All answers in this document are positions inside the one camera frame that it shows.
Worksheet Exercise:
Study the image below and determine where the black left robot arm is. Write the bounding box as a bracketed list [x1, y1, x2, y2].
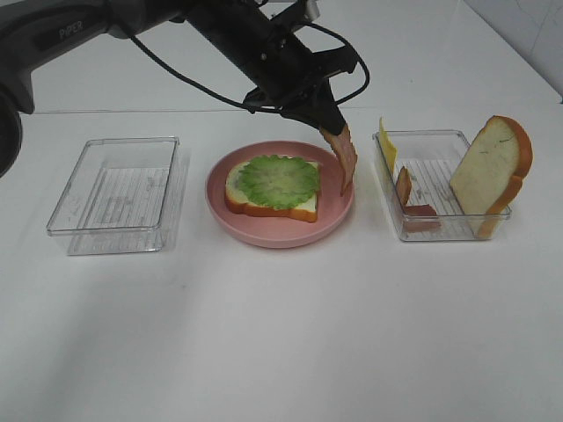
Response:
[1, 1, 359, 171]

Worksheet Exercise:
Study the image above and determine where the pink round plate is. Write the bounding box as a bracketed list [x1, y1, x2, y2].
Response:
[206, 141, 354, 249]

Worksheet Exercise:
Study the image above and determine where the bacon strip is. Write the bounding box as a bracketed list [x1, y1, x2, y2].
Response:
[320, 124, 357, 196]
[395, 166, 441, 233]

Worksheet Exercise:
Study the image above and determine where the left clear plastic tray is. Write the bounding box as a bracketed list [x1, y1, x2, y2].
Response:
[47, 137, 186, 256]

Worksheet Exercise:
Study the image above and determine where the white bread slice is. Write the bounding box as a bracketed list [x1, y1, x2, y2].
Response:
[450, 115, 533, 239]
[224, 160, 320, 222]

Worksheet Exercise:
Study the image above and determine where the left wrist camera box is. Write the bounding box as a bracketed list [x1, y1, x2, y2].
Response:
[270, 0, 320, 33]

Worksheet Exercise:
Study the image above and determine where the clear plastic tray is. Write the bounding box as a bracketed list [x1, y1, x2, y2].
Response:
[373, 129, 512, 242]
[47, 137, 186, 256]

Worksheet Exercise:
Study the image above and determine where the green lettuce leaf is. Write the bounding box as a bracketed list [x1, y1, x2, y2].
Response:
[235, 155, 320, 210]

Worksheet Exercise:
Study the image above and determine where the yellow cheese slice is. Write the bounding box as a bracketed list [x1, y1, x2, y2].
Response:
[379, 117, 398, 180]

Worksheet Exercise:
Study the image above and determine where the right clear plastic tray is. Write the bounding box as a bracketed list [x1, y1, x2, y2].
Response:
[373, 129, 512, 242]

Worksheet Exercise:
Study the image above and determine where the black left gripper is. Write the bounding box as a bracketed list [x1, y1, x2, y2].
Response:
[241, 33, 357, 135]

